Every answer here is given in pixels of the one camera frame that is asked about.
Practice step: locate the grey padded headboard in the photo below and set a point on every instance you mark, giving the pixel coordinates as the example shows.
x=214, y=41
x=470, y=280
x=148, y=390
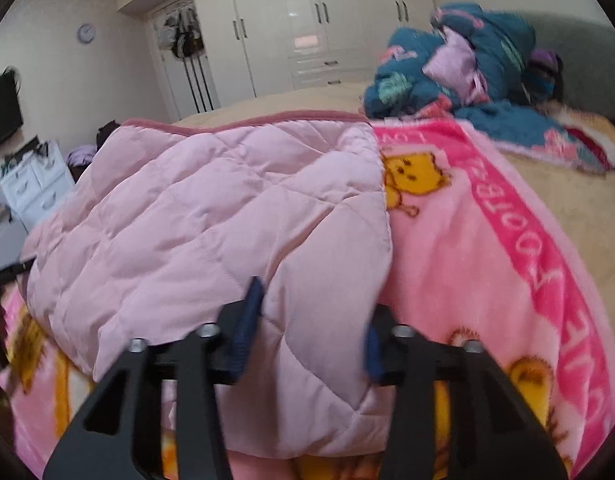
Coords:
x=587, y=51

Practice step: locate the pink quilted jacket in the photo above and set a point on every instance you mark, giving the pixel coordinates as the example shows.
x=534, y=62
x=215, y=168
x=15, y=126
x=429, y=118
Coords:
x=168, y=224

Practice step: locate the blue flamingo duvet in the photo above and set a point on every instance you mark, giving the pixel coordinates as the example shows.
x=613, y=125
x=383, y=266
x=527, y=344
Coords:
x=482, y=66

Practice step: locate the hanging bags on door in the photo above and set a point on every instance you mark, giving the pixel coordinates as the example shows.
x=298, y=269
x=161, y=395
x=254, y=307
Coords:
x=180, y=34

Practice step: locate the round wall clock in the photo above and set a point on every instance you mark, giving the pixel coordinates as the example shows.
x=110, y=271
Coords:
x=86, y=33

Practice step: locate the striped colourful blanket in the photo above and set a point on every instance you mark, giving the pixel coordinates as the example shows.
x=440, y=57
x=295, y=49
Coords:
x=596, y=132

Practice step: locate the black television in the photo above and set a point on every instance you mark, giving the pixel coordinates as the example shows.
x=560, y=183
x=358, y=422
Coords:
x=10, y=112

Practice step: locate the pink cartoon bear blanket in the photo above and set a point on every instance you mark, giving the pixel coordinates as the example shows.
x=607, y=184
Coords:
x=475, y=255

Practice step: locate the black handbag on floor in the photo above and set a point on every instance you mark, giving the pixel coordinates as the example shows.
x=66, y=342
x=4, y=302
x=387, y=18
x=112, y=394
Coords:
x=105, y=131

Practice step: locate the purple clothes pile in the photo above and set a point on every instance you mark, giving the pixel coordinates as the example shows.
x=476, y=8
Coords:
x=81, y=156

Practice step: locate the white drawer cabinet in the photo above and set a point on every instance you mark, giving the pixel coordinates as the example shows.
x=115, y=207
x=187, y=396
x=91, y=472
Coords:
x=37, y=184

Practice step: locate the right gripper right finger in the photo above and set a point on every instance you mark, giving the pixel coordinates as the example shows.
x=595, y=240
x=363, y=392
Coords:
x=493, y=433

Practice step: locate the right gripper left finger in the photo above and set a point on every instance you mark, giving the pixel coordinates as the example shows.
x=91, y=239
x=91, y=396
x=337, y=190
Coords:
x=117, y=432

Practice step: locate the white glossy wardrobe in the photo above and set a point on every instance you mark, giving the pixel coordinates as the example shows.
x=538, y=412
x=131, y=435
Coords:
x=261, y=47

